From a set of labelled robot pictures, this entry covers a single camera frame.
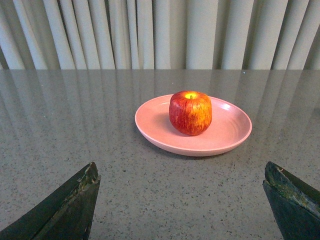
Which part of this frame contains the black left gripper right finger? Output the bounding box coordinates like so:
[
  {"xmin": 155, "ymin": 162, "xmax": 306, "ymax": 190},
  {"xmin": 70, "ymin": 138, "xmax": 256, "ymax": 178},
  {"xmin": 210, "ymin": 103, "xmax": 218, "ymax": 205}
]
[{"xmin": 262, "ymin": 161, "xmax": 320, "ymax": 240}]

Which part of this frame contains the red yellow apple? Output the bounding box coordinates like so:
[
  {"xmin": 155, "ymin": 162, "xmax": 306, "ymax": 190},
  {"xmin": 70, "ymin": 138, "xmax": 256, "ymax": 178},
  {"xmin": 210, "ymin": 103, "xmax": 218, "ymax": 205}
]
[{"xmin": 168, "ymin": 90, "xmax": 213, "ymax": 136}]

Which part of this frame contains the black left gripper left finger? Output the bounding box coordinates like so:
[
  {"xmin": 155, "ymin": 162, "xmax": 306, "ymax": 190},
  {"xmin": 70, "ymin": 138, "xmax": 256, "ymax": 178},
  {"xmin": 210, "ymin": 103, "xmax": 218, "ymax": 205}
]
[{"xmin": 0, "ymin": 162, "xmax": 101, "ymax": 240}]

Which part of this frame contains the beige pleated curtain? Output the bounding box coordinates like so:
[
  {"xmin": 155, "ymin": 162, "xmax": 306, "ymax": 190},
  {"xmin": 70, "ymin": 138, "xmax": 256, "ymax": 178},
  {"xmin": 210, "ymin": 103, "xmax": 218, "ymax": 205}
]
[{"xmin": 0, "ymin": 0, "xmax": 320, "ymax": 70}]

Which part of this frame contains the pink plate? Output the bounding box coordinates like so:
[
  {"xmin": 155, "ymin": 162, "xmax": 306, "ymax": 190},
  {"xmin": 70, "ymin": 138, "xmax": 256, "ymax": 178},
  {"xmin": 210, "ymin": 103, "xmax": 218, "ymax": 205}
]
[{"xmin": 135, "ymin": 94, "xmax": 253, "ymax": 157}]

